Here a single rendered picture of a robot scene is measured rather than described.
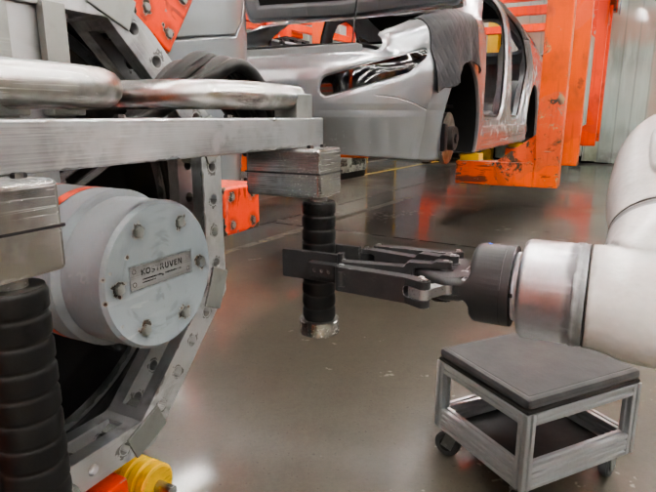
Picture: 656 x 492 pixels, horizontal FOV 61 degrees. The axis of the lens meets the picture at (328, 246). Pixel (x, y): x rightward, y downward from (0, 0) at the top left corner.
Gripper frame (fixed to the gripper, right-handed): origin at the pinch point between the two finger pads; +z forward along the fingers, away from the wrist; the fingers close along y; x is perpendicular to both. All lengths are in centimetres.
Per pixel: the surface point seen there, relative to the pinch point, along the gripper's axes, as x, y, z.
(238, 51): 31, 66, 58
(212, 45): 31, 55, 57
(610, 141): -35, 1271, -15
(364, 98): 24, 220, 91
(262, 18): 87, 318, 218
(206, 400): -83, 88, 93
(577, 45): 79, 533, 15
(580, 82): 46, 533, 9
